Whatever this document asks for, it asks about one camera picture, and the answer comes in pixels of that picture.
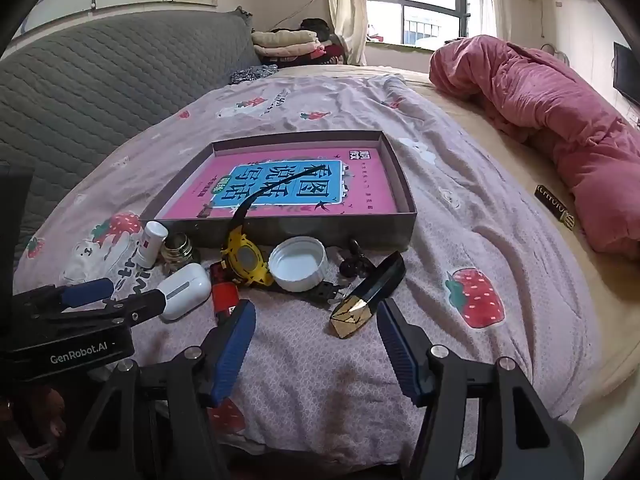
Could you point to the stack of folded clothes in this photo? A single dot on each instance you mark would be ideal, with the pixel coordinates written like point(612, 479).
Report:
point(290, 42)

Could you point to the white plastic bottle cap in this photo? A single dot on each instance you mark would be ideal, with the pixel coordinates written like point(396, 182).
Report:
point(300, 260)

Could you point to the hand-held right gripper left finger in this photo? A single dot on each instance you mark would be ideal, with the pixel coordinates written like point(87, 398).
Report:
point(235, 345)

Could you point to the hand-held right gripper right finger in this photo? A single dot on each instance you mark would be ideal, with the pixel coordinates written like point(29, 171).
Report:
point(400, 355)

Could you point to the beige mattress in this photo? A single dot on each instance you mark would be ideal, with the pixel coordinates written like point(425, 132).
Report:
point(500, 160)

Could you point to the person's left hand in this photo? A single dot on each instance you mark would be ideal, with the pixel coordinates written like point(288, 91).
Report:
point(35, 415)

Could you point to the small black clip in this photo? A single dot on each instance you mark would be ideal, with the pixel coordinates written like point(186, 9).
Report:
point(355, 265)

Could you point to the black and gold mattress label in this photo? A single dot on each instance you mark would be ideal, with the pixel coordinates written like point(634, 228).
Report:
point(554, 205)

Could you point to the black and gold lipstick tube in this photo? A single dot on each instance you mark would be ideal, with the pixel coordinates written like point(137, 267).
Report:
point(370, 290)

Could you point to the dark patterned cloth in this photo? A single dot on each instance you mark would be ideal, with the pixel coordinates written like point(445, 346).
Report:
point(250, 75)

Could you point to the white earbuds case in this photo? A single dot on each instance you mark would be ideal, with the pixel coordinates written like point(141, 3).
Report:
point(185, 290)

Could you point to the black television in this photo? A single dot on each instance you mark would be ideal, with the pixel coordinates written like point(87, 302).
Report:
point(627, 72)

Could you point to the small white red-label bottle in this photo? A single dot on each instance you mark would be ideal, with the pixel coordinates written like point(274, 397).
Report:
point(150, 245)

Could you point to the grey cardboard box tray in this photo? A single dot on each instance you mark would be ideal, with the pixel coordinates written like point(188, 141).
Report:
point(375, 230)

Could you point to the pink duvet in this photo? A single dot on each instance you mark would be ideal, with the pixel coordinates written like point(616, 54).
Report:
point(550, 110)

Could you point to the pink and blue book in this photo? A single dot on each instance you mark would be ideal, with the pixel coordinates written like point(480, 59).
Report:
point(370, 180)

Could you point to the cream curtain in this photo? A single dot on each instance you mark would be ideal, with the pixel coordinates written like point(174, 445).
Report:
point(345, 0)
point(497, 0)

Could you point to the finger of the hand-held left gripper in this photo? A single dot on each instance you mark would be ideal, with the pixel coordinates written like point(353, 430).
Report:
point(90, 291)
point(142, 305)

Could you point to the grey quilted headboard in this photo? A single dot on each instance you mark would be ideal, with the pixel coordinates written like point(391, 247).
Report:
point(100, 85)

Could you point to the red and black lighter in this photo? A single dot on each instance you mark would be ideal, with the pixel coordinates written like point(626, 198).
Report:
point(225, 295)

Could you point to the pink strawberry printed bedsheet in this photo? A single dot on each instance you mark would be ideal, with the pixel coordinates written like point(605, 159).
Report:
point(450, 210)

